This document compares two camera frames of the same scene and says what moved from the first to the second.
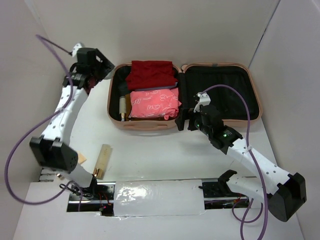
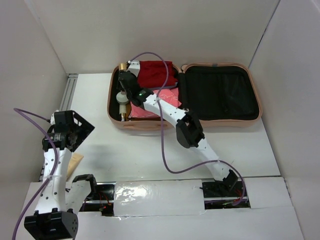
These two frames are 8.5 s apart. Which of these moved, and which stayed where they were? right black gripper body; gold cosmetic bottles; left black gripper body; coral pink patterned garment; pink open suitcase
Moved: left black gripper body; right black gripper body
Stayed: coral pink patterned garment; pink open suitcase; gold cosmetic bottles
